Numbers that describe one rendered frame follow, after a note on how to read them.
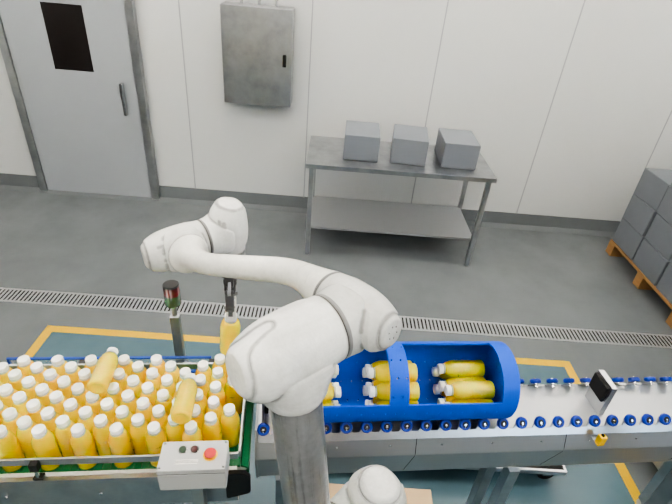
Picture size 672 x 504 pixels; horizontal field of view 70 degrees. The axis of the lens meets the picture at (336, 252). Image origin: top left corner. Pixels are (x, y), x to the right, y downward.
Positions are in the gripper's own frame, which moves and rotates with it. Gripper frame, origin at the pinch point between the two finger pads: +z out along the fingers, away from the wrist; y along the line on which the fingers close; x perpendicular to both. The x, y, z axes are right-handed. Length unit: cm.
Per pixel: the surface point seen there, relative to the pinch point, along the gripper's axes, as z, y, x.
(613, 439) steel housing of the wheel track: 48, -25, -149
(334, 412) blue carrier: 30, -20, -35
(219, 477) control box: 33, -39, 2
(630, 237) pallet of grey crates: 127, 214, -358
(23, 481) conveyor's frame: 52, -27, 65
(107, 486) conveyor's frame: 56, -29, 40
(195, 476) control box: 32, -38, 9
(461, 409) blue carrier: 28, -21, -80
